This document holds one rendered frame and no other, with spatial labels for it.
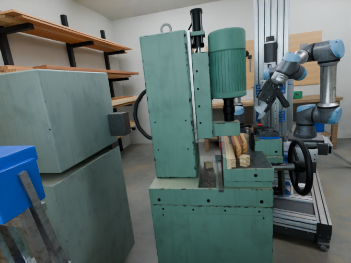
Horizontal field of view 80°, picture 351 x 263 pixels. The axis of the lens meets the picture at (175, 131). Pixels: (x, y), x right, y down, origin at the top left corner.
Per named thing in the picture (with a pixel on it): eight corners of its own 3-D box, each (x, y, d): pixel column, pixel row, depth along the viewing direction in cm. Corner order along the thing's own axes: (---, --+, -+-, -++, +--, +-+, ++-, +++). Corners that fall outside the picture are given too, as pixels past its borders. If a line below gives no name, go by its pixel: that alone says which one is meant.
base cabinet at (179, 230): (273, 330, 108) (275, 208, 92) (164, 315, 119) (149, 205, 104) (257, 259, 150) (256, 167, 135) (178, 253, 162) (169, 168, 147)
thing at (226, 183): (272, 187, 93) (272, 178, 92) (224, 187, 97) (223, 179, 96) (256, 155, 131) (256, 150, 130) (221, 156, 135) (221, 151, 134)
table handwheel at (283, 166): (292, 172, 126) (312, 208, 100) (257, 173, 130) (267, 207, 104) (296, 129, 114) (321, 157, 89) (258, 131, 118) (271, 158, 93)
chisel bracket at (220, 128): (240, 138, 106) (240, 121, 105) (212, 139, 109) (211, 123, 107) (238, 134, 114) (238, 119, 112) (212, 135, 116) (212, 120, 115)
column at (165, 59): (196, 178, 108) (185, 28, 92) (155, 178, 112) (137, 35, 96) (199, 162, 129) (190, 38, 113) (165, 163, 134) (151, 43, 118)
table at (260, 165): (299, 182, 87) (299, 168, 85) (223, 181, 93) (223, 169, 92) (266, 141, 145) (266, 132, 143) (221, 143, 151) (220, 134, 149)
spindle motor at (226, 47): (249, 97, 96) (247, 24, 89) (210, 100, 100) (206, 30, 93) (244, 94, 113) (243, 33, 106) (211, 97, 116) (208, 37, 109)
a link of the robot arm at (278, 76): (285, 78, 112) (291, 77, 104) (281, 85, 114) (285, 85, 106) (272, 71, 113) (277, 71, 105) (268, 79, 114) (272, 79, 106)
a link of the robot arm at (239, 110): (230, 124, 174) (229, 108, 171) (230, 121, 187) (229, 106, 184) (245, 123, 171) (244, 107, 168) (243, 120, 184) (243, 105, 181)
